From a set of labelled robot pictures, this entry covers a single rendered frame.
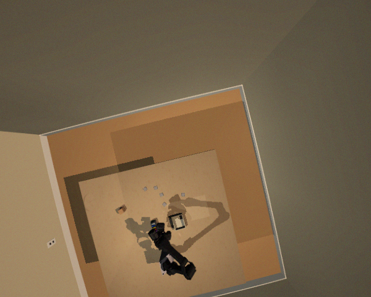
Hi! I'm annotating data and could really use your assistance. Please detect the beige open-top tray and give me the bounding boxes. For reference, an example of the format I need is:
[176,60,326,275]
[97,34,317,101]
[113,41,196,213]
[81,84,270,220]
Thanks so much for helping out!
[171,213,186,231]

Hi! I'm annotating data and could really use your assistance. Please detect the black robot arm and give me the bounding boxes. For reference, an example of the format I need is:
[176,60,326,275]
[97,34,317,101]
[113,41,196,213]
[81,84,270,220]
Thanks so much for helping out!
[148,228,196,280]

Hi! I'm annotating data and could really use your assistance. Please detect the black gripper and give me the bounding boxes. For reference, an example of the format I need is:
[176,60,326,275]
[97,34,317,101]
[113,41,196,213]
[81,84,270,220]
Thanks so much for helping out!
[157,223,164,235]

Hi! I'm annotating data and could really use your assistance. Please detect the brown block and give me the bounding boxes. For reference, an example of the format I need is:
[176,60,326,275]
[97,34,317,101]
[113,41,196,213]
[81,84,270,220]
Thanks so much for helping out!
[118,207,126,215]

